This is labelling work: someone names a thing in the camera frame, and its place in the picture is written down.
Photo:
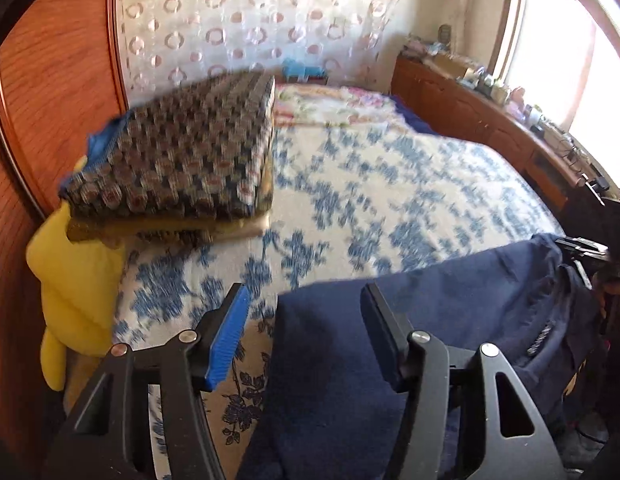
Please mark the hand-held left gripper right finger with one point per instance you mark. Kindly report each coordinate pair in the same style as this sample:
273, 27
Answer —
385, 330

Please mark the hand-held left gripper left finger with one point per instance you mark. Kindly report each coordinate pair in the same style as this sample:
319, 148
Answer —
226, 340

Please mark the navy printed t-shirt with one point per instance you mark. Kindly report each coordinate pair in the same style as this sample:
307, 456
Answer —
340, 400

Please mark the blue floral bed sheet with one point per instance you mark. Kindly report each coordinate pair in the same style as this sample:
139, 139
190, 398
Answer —
350, 200

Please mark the yellow plush toy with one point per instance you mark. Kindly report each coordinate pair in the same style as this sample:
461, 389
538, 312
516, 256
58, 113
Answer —
75, 280

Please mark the long wooden cabinet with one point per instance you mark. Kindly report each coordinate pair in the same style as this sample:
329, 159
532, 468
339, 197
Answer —
465, 110

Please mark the wooden framed window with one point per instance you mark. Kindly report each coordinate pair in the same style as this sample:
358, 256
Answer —
565, 60

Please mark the pink floral quilt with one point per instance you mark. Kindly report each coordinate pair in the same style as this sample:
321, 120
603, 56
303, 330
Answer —
335, 105

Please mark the blue tissue box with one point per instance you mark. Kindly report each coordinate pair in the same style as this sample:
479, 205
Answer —
297, 70

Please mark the brown slatted wooden wardrobe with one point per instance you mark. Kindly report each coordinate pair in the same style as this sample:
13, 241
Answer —
45, 85

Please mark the sheer circle-patterned curtain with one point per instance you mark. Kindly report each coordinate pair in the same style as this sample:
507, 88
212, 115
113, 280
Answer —
250, 15

